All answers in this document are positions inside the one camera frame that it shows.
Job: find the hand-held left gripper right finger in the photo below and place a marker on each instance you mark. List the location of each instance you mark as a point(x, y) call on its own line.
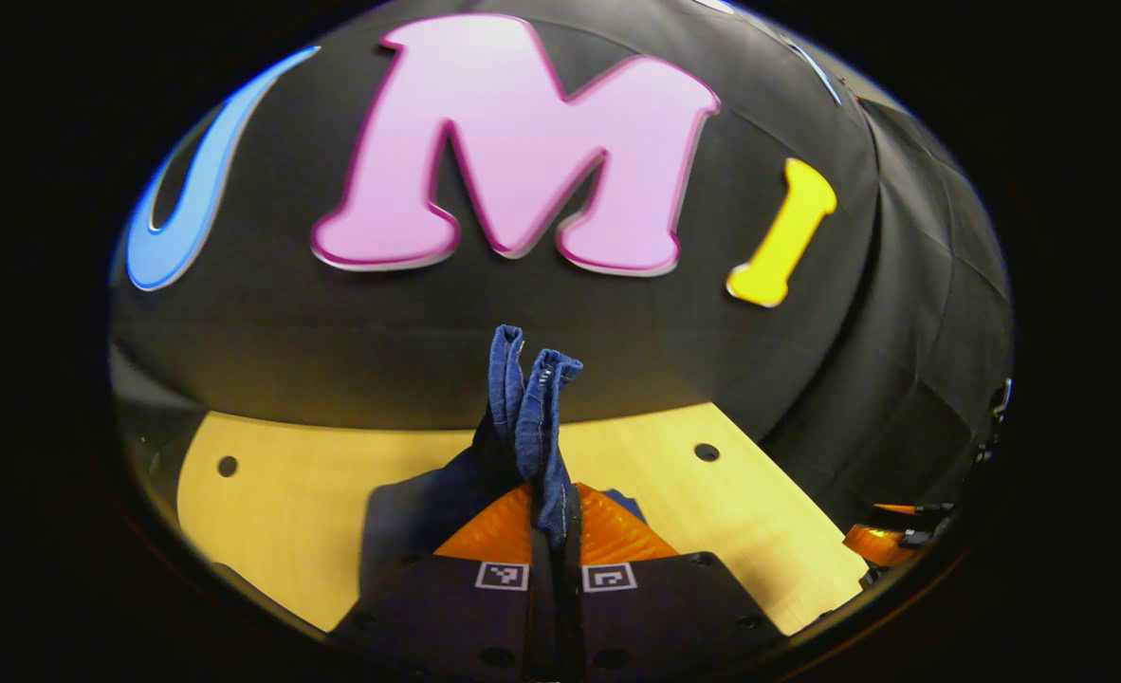
point(665, 617)

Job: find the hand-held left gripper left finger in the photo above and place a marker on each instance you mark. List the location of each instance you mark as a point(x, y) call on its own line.
point(456, 617)

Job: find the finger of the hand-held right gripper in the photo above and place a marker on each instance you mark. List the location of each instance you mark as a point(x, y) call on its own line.
point(907, 509)
point(878, 544)

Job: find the blue jeans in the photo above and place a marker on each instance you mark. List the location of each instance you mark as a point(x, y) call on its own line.
point(542, 427)

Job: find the black backdrop cloth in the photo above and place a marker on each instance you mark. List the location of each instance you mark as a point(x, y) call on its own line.
point(617, 351)

